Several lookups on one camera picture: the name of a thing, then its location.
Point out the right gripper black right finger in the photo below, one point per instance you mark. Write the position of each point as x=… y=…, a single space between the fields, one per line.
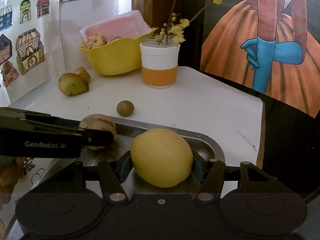
x=210 y=175

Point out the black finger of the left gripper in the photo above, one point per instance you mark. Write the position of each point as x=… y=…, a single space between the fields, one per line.
x=40 y=135

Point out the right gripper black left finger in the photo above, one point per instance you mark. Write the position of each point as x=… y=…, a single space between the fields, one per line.
x=112 y=174

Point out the large yellow lemon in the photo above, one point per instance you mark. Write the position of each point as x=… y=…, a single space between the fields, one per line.
x=161 y=157

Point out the striped pepino melon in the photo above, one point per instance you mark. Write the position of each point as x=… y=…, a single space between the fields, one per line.
x=99 y=122

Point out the small brown round fruit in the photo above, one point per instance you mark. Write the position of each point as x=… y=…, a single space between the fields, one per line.
x=125 y=108

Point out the green-yellow pepino fruit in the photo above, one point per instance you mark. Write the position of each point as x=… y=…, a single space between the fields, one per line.
x=72 y=84

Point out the silver metal tray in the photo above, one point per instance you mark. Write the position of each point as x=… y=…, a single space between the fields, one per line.
x=127 y=130

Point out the house drawings paper sheet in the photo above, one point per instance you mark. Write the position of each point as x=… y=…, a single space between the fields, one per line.
x=31 y=46

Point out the small yellow-brown fruit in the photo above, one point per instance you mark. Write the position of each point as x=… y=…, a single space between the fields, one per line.
x=82 y=72

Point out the yellow plastic bowl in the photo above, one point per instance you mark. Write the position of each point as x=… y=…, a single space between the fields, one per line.
x=118 y=57

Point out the striped melon in bowl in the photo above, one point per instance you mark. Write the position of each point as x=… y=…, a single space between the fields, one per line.
x=114 y=39
x=96 y=40

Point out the white orange glass jar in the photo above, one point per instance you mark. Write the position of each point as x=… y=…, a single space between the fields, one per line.
x=159 y=60

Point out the yellow flower branch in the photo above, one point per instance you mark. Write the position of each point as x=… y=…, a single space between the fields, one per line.
x=172 y=32

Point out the orange dress lady picture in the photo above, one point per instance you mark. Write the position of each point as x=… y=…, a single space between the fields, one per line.
x=266 y=45

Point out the pink foam sheet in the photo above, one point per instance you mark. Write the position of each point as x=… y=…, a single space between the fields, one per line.
x=128 y=25

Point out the brown wooden post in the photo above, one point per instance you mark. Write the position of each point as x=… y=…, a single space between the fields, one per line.
x=155 y=13

